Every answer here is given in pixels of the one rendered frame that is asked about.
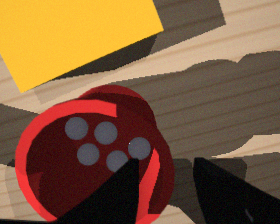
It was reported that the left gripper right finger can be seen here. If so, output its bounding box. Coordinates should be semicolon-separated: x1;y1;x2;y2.
193;157;280;224

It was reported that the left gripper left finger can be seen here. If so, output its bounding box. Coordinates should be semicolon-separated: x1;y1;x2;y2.
0;158;139;224

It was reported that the red cup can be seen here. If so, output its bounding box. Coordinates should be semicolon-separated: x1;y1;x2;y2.
15;85;175;224

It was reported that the yellow block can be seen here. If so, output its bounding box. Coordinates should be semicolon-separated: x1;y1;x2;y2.
0;0;163;93

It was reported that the grey marble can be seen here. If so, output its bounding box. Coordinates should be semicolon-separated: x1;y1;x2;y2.
128;137;151;160
77;143;100;166
65;117;88;140
94;121;118;145
106;150;128;172

